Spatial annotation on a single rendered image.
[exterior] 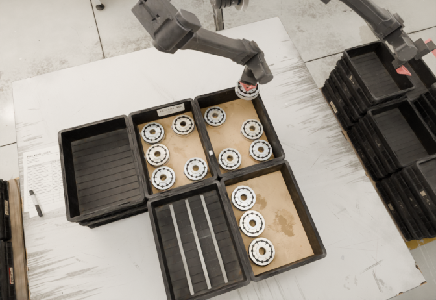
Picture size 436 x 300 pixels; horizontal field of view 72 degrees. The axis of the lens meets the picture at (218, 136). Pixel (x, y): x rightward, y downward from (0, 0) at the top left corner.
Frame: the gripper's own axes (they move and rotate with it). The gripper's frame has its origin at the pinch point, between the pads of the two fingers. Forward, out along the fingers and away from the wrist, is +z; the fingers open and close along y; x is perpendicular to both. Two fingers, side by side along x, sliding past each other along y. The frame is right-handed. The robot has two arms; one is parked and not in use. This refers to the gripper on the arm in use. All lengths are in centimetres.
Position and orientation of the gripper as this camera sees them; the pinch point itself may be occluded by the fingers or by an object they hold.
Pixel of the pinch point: (248, 84)
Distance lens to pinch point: 128.0
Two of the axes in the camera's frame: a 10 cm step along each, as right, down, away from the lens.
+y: 3.3, -8.6, 3.9
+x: -9.4, -3.2, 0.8
